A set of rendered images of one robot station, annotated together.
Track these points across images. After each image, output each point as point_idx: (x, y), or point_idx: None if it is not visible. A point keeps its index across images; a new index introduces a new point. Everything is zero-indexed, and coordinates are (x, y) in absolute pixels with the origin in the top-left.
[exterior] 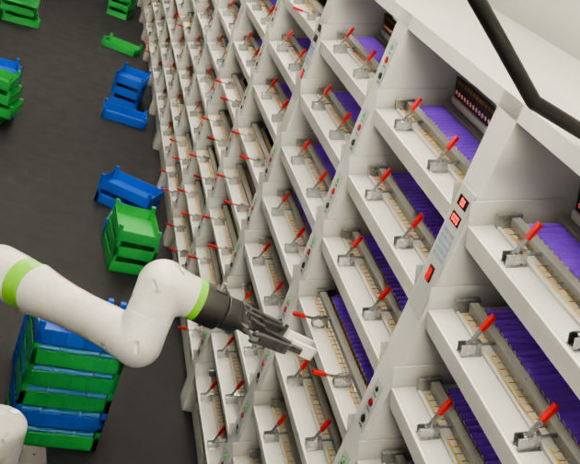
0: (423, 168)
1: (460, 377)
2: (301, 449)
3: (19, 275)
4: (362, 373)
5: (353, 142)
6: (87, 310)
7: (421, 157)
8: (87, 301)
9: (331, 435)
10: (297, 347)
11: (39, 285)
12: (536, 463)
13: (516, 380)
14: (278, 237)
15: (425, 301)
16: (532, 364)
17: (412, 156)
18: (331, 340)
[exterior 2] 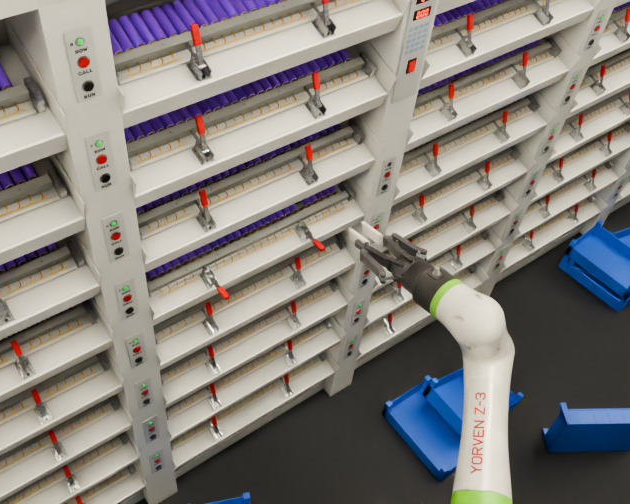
0: (325, 41)
1: (481, 58)
2: (300, 292)
3: (509, 503)
4: (287, 215)
5: (109, 175)
6: (505, 400)
7: (293, 45)
8: (498, 406)
9: (286, 265)
10: (380, 232)
11: (507, 472)
12: (552, 14)
13: (485, 20)
14: None
15: (418, 79)
16: (469, 7)
17: (293, 54)
18: (231, 259)
